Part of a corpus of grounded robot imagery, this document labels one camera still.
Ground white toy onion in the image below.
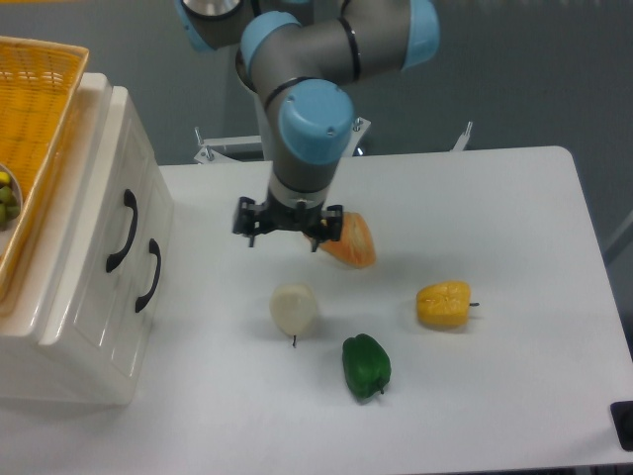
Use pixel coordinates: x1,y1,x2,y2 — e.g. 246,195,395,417
269,283,318,345

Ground yellow toy bell pepper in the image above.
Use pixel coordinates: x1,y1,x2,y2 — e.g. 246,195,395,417
415,280,478,327

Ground orange bread piece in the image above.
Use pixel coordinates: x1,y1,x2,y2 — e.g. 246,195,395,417
318,212,376,268

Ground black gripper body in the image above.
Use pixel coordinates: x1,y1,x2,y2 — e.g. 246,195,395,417
261,190,327,234

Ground yellow woven basket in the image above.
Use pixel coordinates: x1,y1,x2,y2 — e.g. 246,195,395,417
1,37,90,298

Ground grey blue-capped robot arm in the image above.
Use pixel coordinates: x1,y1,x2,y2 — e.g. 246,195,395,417
175,1,440,245

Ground bowl of green olives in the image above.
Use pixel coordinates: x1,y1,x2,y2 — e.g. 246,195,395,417
0,165,23,232

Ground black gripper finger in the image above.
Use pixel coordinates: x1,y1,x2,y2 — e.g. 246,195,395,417
305,205,343,252
232,197,270,247

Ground green toy bell pepper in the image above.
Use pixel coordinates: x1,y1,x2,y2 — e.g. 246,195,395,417
342,333,392,401

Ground black corner device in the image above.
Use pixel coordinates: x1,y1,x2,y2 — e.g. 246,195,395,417
610,401,633,452

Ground white drawer cabinet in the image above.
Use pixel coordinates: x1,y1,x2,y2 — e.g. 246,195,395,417
1,73,174,405

